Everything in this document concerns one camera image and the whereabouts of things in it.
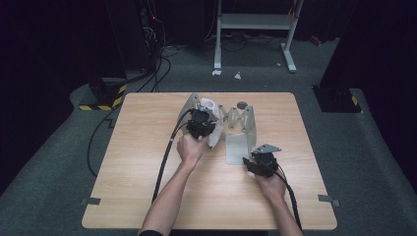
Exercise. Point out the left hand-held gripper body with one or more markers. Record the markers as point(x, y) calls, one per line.
point(200, 126)

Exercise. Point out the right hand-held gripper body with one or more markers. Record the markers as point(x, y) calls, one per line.
point(265, 164)

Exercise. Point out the expandable grey metal bookend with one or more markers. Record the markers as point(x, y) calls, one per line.
point(237, 147)

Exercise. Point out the person's left hand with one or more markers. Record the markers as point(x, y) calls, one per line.
point(191, 149)

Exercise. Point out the person's right hand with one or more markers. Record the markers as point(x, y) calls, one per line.
point(273, 188)

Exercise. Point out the grey round table grommet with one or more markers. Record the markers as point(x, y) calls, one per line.
point(242, 105)

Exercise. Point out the white paper scrap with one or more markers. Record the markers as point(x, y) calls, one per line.
point(216, 72)
point(237, 76)

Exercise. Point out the grey tape strip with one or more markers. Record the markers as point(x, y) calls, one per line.
point(326, 198)
point(91, 201)

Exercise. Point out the black yellow-striped pillar base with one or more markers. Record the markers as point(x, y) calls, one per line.
point(336, 100)
point(105, 95)

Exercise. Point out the black sleeve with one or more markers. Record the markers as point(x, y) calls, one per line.
point(150, 233)

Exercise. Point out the small red object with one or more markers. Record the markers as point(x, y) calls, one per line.
point(315, 40)

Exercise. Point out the white metal stand frame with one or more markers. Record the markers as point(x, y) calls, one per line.
point(252, 21)

